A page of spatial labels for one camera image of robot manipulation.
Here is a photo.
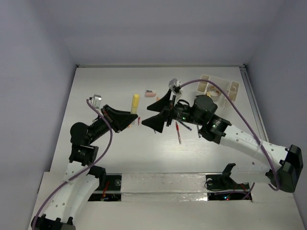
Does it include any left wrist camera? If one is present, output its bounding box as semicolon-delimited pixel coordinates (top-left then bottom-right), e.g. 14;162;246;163
89;94;102;109

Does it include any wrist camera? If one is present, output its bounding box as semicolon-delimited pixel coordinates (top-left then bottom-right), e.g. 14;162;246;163
89;94;102;109
168;78;182;97

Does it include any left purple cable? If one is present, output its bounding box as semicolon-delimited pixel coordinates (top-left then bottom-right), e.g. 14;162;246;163
31;97;113;228

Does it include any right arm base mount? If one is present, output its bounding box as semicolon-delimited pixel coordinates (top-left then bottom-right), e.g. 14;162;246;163
204;174;252;201

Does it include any purple pen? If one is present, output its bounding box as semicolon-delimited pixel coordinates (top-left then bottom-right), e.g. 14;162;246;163
178;121;192;131

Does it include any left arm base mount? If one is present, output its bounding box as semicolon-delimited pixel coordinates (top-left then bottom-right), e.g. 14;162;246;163
88;174;122;202

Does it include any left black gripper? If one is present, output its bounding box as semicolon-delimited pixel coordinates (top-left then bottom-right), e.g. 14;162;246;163
88;104;138;144

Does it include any yellow highlighter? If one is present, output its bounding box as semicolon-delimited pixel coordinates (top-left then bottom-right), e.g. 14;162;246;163
130;94;140;114

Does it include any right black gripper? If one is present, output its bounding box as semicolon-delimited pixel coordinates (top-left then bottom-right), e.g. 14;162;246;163
142;88;205;132

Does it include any yellow highlighter cap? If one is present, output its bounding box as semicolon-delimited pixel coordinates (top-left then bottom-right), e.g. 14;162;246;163
132;94;140;107

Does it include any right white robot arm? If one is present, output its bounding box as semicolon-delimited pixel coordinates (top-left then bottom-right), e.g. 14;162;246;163
142;91;304;193

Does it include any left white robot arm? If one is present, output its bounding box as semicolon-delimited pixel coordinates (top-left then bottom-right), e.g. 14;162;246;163
30;105;138;230

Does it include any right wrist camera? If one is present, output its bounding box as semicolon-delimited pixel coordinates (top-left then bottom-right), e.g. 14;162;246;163
168;78;182;97

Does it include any red pen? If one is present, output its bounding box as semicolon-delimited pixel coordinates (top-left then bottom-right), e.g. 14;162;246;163
175;121;182;145

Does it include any pink eraser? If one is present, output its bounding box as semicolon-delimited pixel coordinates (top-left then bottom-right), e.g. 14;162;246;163
144;90;156;98

